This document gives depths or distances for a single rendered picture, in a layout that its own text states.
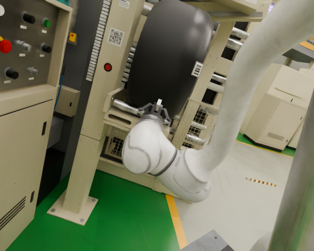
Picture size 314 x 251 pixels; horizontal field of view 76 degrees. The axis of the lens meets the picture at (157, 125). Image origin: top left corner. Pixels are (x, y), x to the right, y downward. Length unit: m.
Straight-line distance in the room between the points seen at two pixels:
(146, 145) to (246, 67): 0.27
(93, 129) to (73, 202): 0.58
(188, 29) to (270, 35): 0.58
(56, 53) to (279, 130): 5.29
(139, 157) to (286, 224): 0.32
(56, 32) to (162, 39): 0.49
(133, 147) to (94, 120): 0.79
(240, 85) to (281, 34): 0.10
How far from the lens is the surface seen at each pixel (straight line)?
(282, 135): 5.88
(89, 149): 1.34
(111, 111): 1.09
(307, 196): 0.24
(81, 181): 1.48
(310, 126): 0.24
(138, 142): 0.48
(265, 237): 0.54
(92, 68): 1.21
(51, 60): 1.12
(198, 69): 0.92
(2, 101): 0.87
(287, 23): 0.41
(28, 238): 1.55
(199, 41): 0.94
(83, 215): 1.66
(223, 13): 1.56
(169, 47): 0.90
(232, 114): 0.45
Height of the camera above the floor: 1.22
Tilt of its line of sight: 19 degrees down
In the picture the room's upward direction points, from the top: 21 degrees clockwise
